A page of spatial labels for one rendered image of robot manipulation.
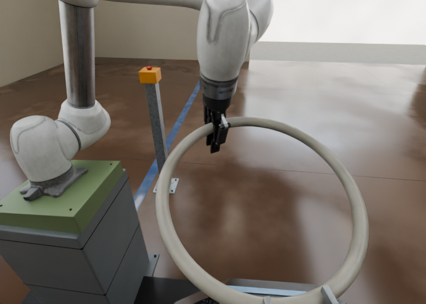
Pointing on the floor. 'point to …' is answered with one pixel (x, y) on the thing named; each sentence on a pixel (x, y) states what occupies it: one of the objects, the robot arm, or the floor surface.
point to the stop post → (156, 118)
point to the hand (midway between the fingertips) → (213, 141)
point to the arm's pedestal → (84, 256)
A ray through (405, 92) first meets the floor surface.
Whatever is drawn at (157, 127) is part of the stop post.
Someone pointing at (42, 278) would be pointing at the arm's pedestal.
